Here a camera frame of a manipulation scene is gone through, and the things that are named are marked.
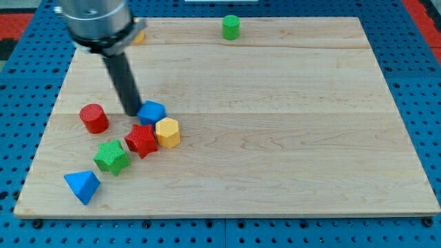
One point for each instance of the blue cube block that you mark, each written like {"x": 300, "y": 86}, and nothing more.
{"x": 151, "y": 112}

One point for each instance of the yellow block behind arm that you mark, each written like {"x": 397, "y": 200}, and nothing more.
{"x": 140, "y": 35}

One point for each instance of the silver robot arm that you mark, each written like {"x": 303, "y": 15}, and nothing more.
{"x": 104, "y": 27}

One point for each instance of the wooden board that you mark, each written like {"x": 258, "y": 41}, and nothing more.
{"x": 293, "y": 119}

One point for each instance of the yellow hexagon block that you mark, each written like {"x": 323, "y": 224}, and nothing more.
{"x": 168, "y": 133}

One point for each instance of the red star block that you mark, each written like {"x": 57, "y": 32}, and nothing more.
{"x": 141, "y": 139}

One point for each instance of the green cylinder block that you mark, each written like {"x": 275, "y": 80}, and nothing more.
{"x": 230, "y": 27}

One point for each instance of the green star block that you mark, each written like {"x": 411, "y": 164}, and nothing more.
{"x": 111, "y": 157}

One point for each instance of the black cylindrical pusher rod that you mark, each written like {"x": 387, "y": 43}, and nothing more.
{"x": 121, "y": 75}

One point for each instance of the red cylinder block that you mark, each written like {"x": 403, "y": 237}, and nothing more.
{"x": 94, "y": 118}

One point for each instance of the blue triangle block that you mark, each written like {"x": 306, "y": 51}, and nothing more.
{"x": 83, "y": 185}

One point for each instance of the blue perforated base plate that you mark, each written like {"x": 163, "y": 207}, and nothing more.
{"x": 32, "y": 78}

